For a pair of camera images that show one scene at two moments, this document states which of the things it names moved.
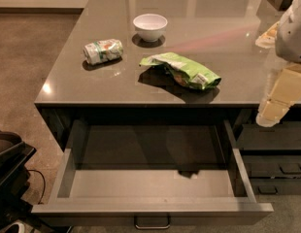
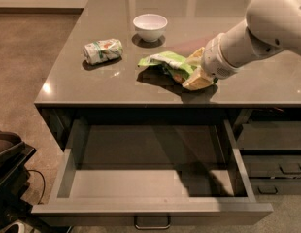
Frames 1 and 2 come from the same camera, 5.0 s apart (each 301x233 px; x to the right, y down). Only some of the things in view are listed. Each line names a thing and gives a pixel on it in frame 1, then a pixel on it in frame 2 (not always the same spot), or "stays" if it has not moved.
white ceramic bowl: (150, 27) stays
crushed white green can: (102, 50) stays
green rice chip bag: (183, 70) stays
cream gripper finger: (268, 39) -> (196, 58)
